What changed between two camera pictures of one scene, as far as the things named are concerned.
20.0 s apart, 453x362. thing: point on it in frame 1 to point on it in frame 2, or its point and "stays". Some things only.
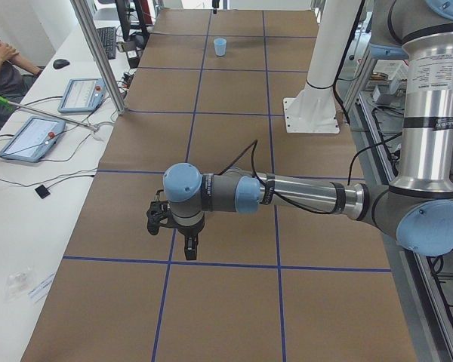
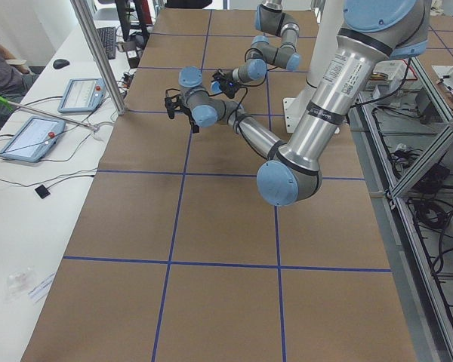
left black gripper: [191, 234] to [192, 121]
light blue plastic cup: [220, 46] to [216, 87]
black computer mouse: [60, 63] stays
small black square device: [42, 191] stays
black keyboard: [108, 37] stays
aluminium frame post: [84, 16] stays
